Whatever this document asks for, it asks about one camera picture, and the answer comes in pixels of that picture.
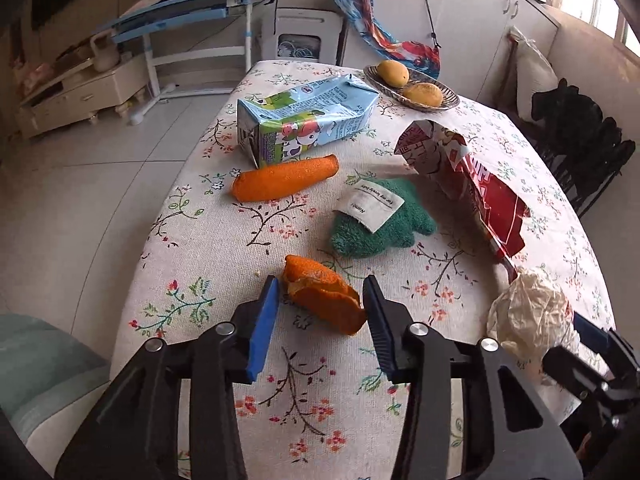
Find white paper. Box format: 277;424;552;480
486;268;580;368

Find orange peel piece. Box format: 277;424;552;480
282;255;367;336

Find green plush towel with label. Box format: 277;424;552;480
329;178;437;259

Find long orange plush carrot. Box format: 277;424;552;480
231;154;340;203

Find floral white tablecloth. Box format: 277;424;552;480
112;61;614;479

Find red white snack bag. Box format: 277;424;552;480
394;119;529;270

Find black folding chairs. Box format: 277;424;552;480
530;79;637;217

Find blue milk carton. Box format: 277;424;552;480
236;75;378;168

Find yellow mango right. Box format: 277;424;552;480
402;82;444;107

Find yellow mango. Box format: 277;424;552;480
402;82;444;107
376;60;410;89

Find woven fruit plate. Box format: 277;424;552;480
363;65;460;113

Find yellow mango left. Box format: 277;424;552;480
376;60;410;89

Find cream tv cabinet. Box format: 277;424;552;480
15;53;149;139

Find white plastic stool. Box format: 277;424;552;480
259;6;343;65

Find blue white study desk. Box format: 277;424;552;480
96;0;279;127

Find white storage cabinet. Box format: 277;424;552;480
374;0;559;106

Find pink kettlebell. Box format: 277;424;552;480
89;29;120;73

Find colourful hanging kite bag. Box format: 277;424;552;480
333;0;440;79

